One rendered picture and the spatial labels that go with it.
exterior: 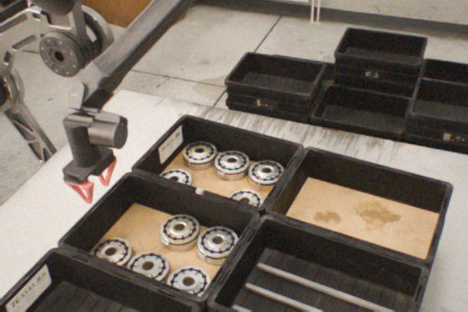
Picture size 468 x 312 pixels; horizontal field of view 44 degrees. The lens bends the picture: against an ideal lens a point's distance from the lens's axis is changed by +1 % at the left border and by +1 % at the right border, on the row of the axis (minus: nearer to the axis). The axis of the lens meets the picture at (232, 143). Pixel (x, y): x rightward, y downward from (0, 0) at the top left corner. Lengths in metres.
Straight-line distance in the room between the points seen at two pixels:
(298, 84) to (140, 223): 1.40
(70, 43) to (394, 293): 1.08
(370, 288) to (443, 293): 0.26
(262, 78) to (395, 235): 1.45
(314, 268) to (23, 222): 0.90
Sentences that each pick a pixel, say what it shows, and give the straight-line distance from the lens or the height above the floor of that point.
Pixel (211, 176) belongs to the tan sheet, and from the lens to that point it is 1.68.
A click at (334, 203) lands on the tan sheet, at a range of 1.60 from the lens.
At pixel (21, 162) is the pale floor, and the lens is 3.32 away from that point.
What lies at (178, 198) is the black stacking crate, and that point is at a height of 0.90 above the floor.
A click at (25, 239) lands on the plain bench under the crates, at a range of 1.81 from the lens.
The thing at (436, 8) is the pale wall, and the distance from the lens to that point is 4.39.
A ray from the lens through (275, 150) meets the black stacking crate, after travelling 1.67.
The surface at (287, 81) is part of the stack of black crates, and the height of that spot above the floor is 0.49.
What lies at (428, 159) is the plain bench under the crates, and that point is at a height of 0.70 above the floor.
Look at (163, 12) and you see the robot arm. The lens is 1.18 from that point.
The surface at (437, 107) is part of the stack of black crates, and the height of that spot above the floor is 0.49.
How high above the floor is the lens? 1.91
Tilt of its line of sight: 37 degrees down
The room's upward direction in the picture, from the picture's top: 3 degrees counter-clockwise
